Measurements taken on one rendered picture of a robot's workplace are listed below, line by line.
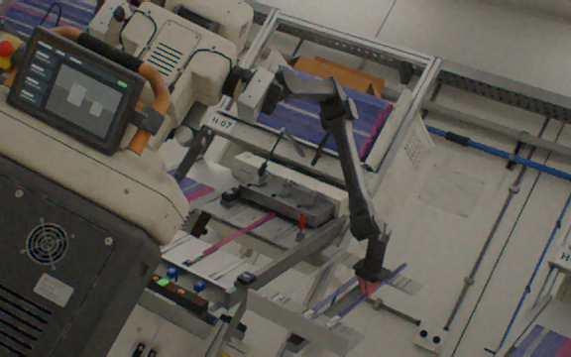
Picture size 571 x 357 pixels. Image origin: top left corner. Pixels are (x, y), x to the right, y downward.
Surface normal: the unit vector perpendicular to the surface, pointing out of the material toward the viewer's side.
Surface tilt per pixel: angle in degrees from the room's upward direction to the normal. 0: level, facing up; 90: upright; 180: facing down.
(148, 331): 90
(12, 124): 90
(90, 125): 115
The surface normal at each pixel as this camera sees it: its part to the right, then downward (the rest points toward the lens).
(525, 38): -0.33, -0.38
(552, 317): 0.11, -0.88
